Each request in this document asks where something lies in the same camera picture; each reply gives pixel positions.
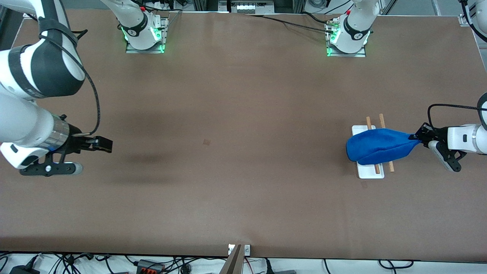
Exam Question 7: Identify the blue microfibre towel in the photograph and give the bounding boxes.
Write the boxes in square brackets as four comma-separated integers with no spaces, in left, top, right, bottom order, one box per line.
[346,128,422,166]

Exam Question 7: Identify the white rack with wooden bars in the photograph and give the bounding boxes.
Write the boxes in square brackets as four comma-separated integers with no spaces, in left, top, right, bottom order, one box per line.
[352,113,395,179]

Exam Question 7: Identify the black power strip orange switches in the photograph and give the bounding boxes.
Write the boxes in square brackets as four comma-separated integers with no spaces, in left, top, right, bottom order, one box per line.
[136,260,165,274]

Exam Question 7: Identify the white electrical box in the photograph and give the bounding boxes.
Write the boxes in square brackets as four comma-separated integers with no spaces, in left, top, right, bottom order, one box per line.
[228,0,275,15]

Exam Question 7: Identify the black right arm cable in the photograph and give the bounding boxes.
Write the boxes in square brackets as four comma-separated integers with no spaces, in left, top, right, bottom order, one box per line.
[38,17,101,137]

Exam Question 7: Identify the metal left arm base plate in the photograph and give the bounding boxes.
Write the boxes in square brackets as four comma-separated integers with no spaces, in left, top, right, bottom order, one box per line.
[326,18,367,57]

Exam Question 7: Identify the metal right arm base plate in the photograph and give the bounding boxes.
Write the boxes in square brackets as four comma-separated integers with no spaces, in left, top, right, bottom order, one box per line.
[126,15,168,54]

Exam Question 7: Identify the black looped floor cable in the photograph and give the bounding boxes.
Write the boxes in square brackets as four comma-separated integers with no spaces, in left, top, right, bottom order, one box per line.
[378,260,414,270]

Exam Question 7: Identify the black cable on table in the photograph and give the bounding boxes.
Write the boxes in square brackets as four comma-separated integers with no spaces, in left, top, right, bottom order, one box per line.
[245,13,335,34]

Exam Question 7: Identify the grey camera mount pole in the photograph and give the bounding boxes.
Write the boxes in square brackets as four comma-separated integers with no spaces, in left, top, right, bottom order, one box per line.
[220,245,244,274]

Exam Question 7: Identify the small metal edge bracket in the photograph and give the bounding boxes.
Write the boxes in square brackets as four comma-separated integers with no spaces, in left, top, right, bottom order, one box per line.
[228,244,251,256]

